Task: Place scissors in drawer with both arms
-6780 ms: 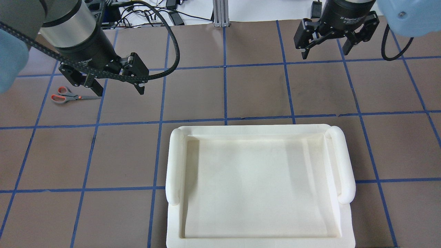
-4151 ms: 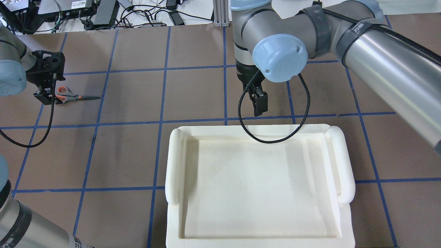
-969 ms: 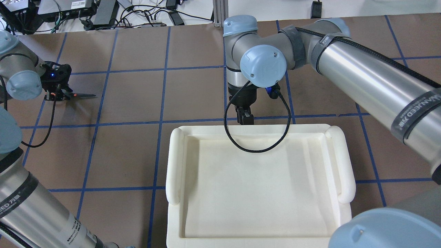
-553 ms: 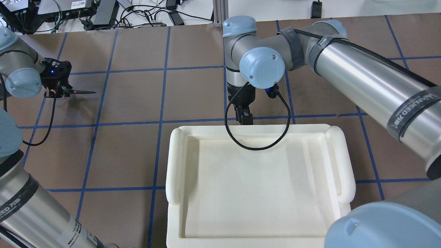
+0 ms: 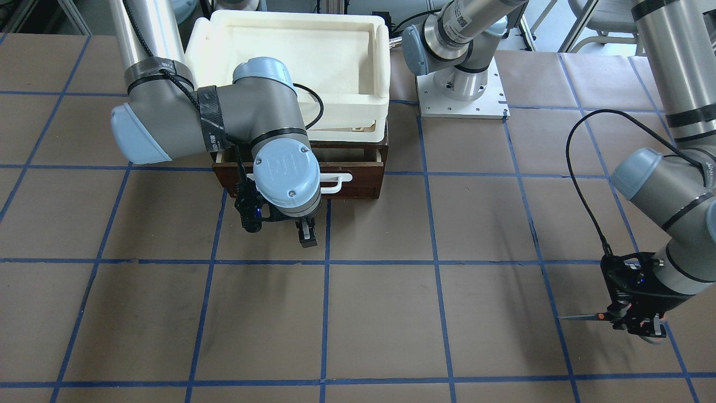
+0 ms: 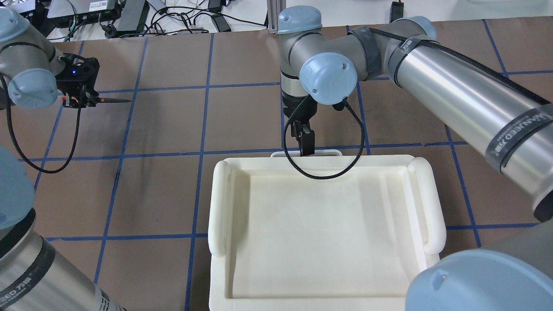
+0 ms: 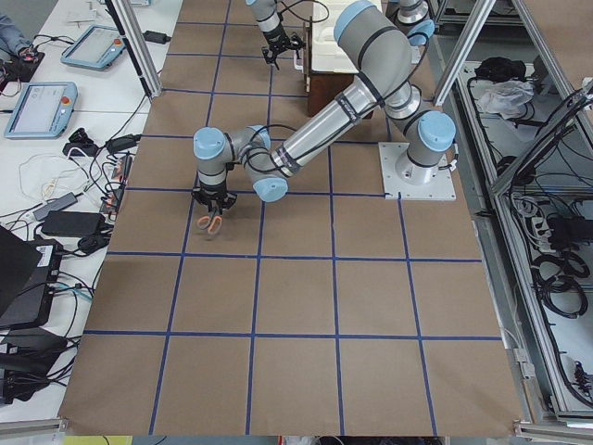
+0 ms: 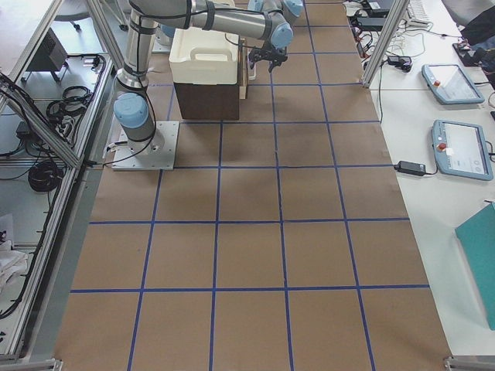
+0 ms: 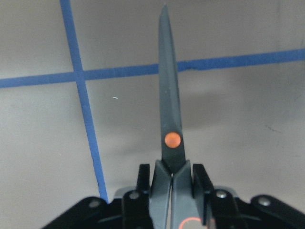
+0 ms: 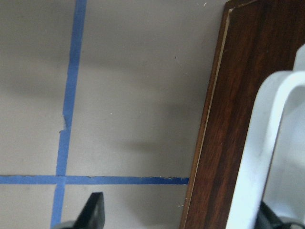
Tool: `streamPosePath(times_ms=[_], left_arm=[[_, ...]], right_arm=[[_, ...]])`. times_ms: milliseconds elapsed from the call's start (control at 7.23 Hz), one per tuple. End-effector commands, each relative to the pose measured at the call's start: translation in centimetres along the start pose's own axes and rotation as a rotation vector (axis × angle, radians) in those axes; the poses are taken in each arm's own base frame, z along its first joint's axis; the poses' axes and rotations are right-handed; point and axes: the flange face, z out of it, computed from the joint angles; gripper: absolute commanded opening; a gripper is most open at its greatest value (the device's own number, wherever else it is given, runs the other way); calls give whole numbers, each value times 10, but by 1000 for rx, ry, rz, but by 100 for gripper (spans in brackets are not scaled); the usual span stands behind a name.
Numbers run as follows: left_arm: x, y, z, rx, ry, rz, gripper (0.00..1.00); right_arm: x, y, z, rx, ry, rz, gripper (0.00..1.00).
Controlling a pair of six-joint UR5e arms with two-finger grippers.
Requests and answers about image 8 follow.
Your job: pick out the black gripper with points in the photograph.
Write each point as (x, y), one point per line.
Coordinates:
(271, 54)

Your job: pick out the teal folder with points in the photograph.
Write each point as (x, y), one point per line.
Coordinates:
(476, 236)

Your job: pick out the white crumpled cloth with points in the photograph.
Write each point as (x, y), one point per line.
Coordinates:
(13, 262)

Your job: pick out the black electronics box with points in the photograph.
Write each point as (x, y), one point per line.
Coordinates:
(49, 57)

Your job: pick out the aluminium frame post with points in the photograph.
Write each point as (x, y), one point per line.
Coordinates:
(389, 29)

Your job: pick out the black power adapter brick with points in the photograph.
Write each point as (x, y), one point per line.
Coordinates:
(410, 168)

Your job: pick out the white plastic tray box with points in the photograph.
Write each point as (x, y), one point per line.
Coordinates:
(204, 57)

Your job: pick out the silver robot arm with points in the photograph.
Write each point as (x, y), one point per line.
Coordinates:
(268, 21)

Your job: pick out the wooden drawer with white handle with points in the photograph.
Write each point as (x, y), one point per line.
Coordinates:
(246, 73)

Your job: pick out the blue teach pendant far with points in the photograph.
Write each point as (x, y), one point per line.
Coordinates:
(450, 84)

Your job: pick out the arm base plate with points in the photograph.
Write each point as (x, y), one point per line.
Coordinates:
(159, 154)

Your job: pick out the dark wooden drawer cabinet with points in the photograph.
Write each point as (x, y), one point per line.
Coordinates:
(208, 102)

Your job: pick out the blue teach pendant near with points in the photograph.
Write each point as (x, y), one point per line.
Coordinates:
(460, 150)

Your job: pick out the blue teach pendant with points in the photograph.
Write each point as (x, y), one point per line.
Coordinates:
(450, 84)
(460, 150)

